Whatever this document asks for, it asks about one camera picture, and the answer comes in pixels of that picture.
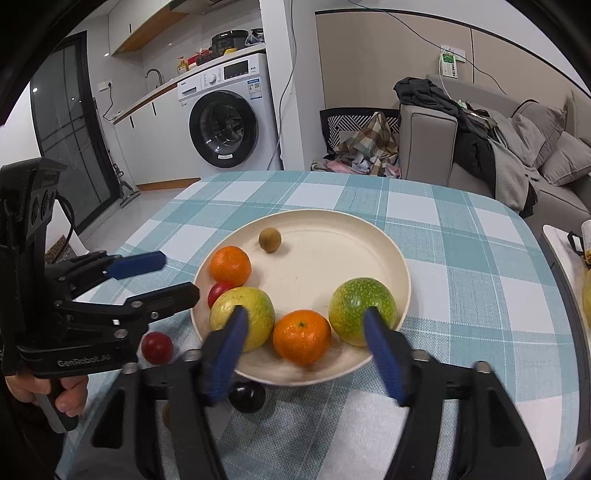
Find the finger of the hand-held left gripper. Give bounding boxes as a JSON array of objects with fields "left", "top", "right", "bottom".
[
  {"left": 60, "top": 282, "right": 200, "bottom": 342},
  {"left": 46, "top": 251, "right": 167, "bottom": 296}
]

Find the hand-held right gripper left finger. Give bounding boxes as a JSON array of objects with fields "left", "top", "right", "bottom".
[{"left": 55, "top": 305, "right": 250, "bottom": 480}]

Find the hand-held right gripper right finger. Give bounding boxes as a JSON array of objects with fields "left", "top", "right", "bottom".
[{"left": 364, "top": 307, "right": 539, "bottom": 480}]

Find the green yellow passion fruit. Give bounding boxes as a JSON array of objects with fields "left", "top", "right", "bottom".
[
  {"left": 210, "top": 287, "right": 276, "bottom": 354},
  {"left": 329, "top": 277, "right": 398, "bottom": 348}
]

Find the red cherry tomato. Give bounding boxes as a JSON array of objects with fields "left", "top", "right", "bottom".
[
  {"left": 208, "top": 281, "right": 238, "bottom": 310},
  {"left": 141, "top": 331, "right": 175, "bottom": 365}
]

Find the orange tangerine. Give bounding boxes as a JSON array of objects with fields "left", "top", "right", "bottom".
[
  {"left": 210, "top": 246, "right": 252, "bottom": 284},
  {"left": 272, "top": 310, "right": 333, "bottom": 367}
]

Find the cream round plate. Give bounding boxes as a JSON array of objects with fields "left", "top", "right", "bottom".
[{"left": 190, "top": 209, "right": 411, "bottom": 387}]

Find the person's left hand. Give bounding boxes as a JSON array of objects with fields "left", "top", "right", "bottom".
[{"left": 4, "top": 374, "right": 89, "bottom": 417}]

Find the dark purple plum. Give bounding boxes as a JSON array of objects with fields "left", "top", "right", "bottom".
[{"left": 229, "top": 382, "right": 267, "bottom": 415}]

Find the brown doormat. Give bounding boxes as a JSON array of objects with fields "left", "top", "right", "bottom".
[{"left": 45, "top": 235, "right": 74, "bottom": 261}]

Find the grey stick vacuum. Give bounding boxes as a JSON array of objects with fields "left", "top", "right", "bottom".
[{"left": 111, "top": 152, "right": 141, "bottom": 207}]

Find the teal checkered tablecloth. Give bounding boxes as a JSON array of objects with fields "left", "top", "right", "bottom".
[{"left": 55, "top": 171, "right": 580, "bottom": 480}]

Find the white base cabinet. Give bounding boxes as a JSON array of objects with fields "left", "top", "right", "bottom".
[{"left": 113, "top": 80, "right": 201, "bottom": 188}]

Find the dark glass door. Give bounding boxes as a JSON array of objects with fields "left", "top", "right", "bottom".
[{"left": 30, "top": 31, "right": 123, "bottom": 227}]

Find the white washing machine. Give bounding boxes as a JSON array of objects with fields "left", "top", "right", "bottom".
[{"left": 178, "top": 52, "right": 283, "bottom": 171}]

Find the plaid cloth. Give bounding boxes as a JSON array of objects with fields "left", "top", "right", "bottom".
[{"left": 332, "top": 112, "right": 400, "bottom": 178}]

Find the grey garment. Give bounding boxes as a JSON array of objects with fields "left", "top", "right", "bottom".
[{"left": 489, "top": 117, "right": 539, "bottom": 217}]

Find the grey sofa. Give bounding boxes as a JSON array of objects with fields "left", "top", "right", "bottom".
[{"left": 399, "top": 74, "right": 591, "bottom": 217}]

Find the dark jacket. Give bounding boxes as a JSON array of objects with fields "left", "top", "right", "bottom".
[{"left": 394, "top": 77, "right": 497, "bottom": 185}]

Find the black pressure cooker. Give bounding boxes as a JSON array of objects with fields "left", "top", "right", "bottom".
[{"left": 211, "top": 30, "right": 250, "bottom": 55}]

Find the grey cushion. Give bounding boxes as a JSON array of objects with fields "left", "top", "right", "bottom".
[
  {"left": 510, "top": 99, "right": 566, "bottom": 167},
  {"left": 540, "top": 131, "right": 591, "bottom": 186}
]

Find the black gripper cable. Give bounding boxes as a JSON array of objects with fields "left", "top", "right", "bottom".
[{"left": 54, "top": 194, "right": 75, "bottom": 257}]

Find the white wall cabinet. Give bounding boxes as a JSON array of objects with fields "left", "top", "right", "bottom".
[{"left": 111, "top": 0, "right": 190, "bottom": 57}]

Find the white wall charger green label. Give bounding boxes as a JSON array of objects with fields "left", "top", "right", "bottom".
[{"left": 436, "top": 46, "right": 465, "bottom": 79}]

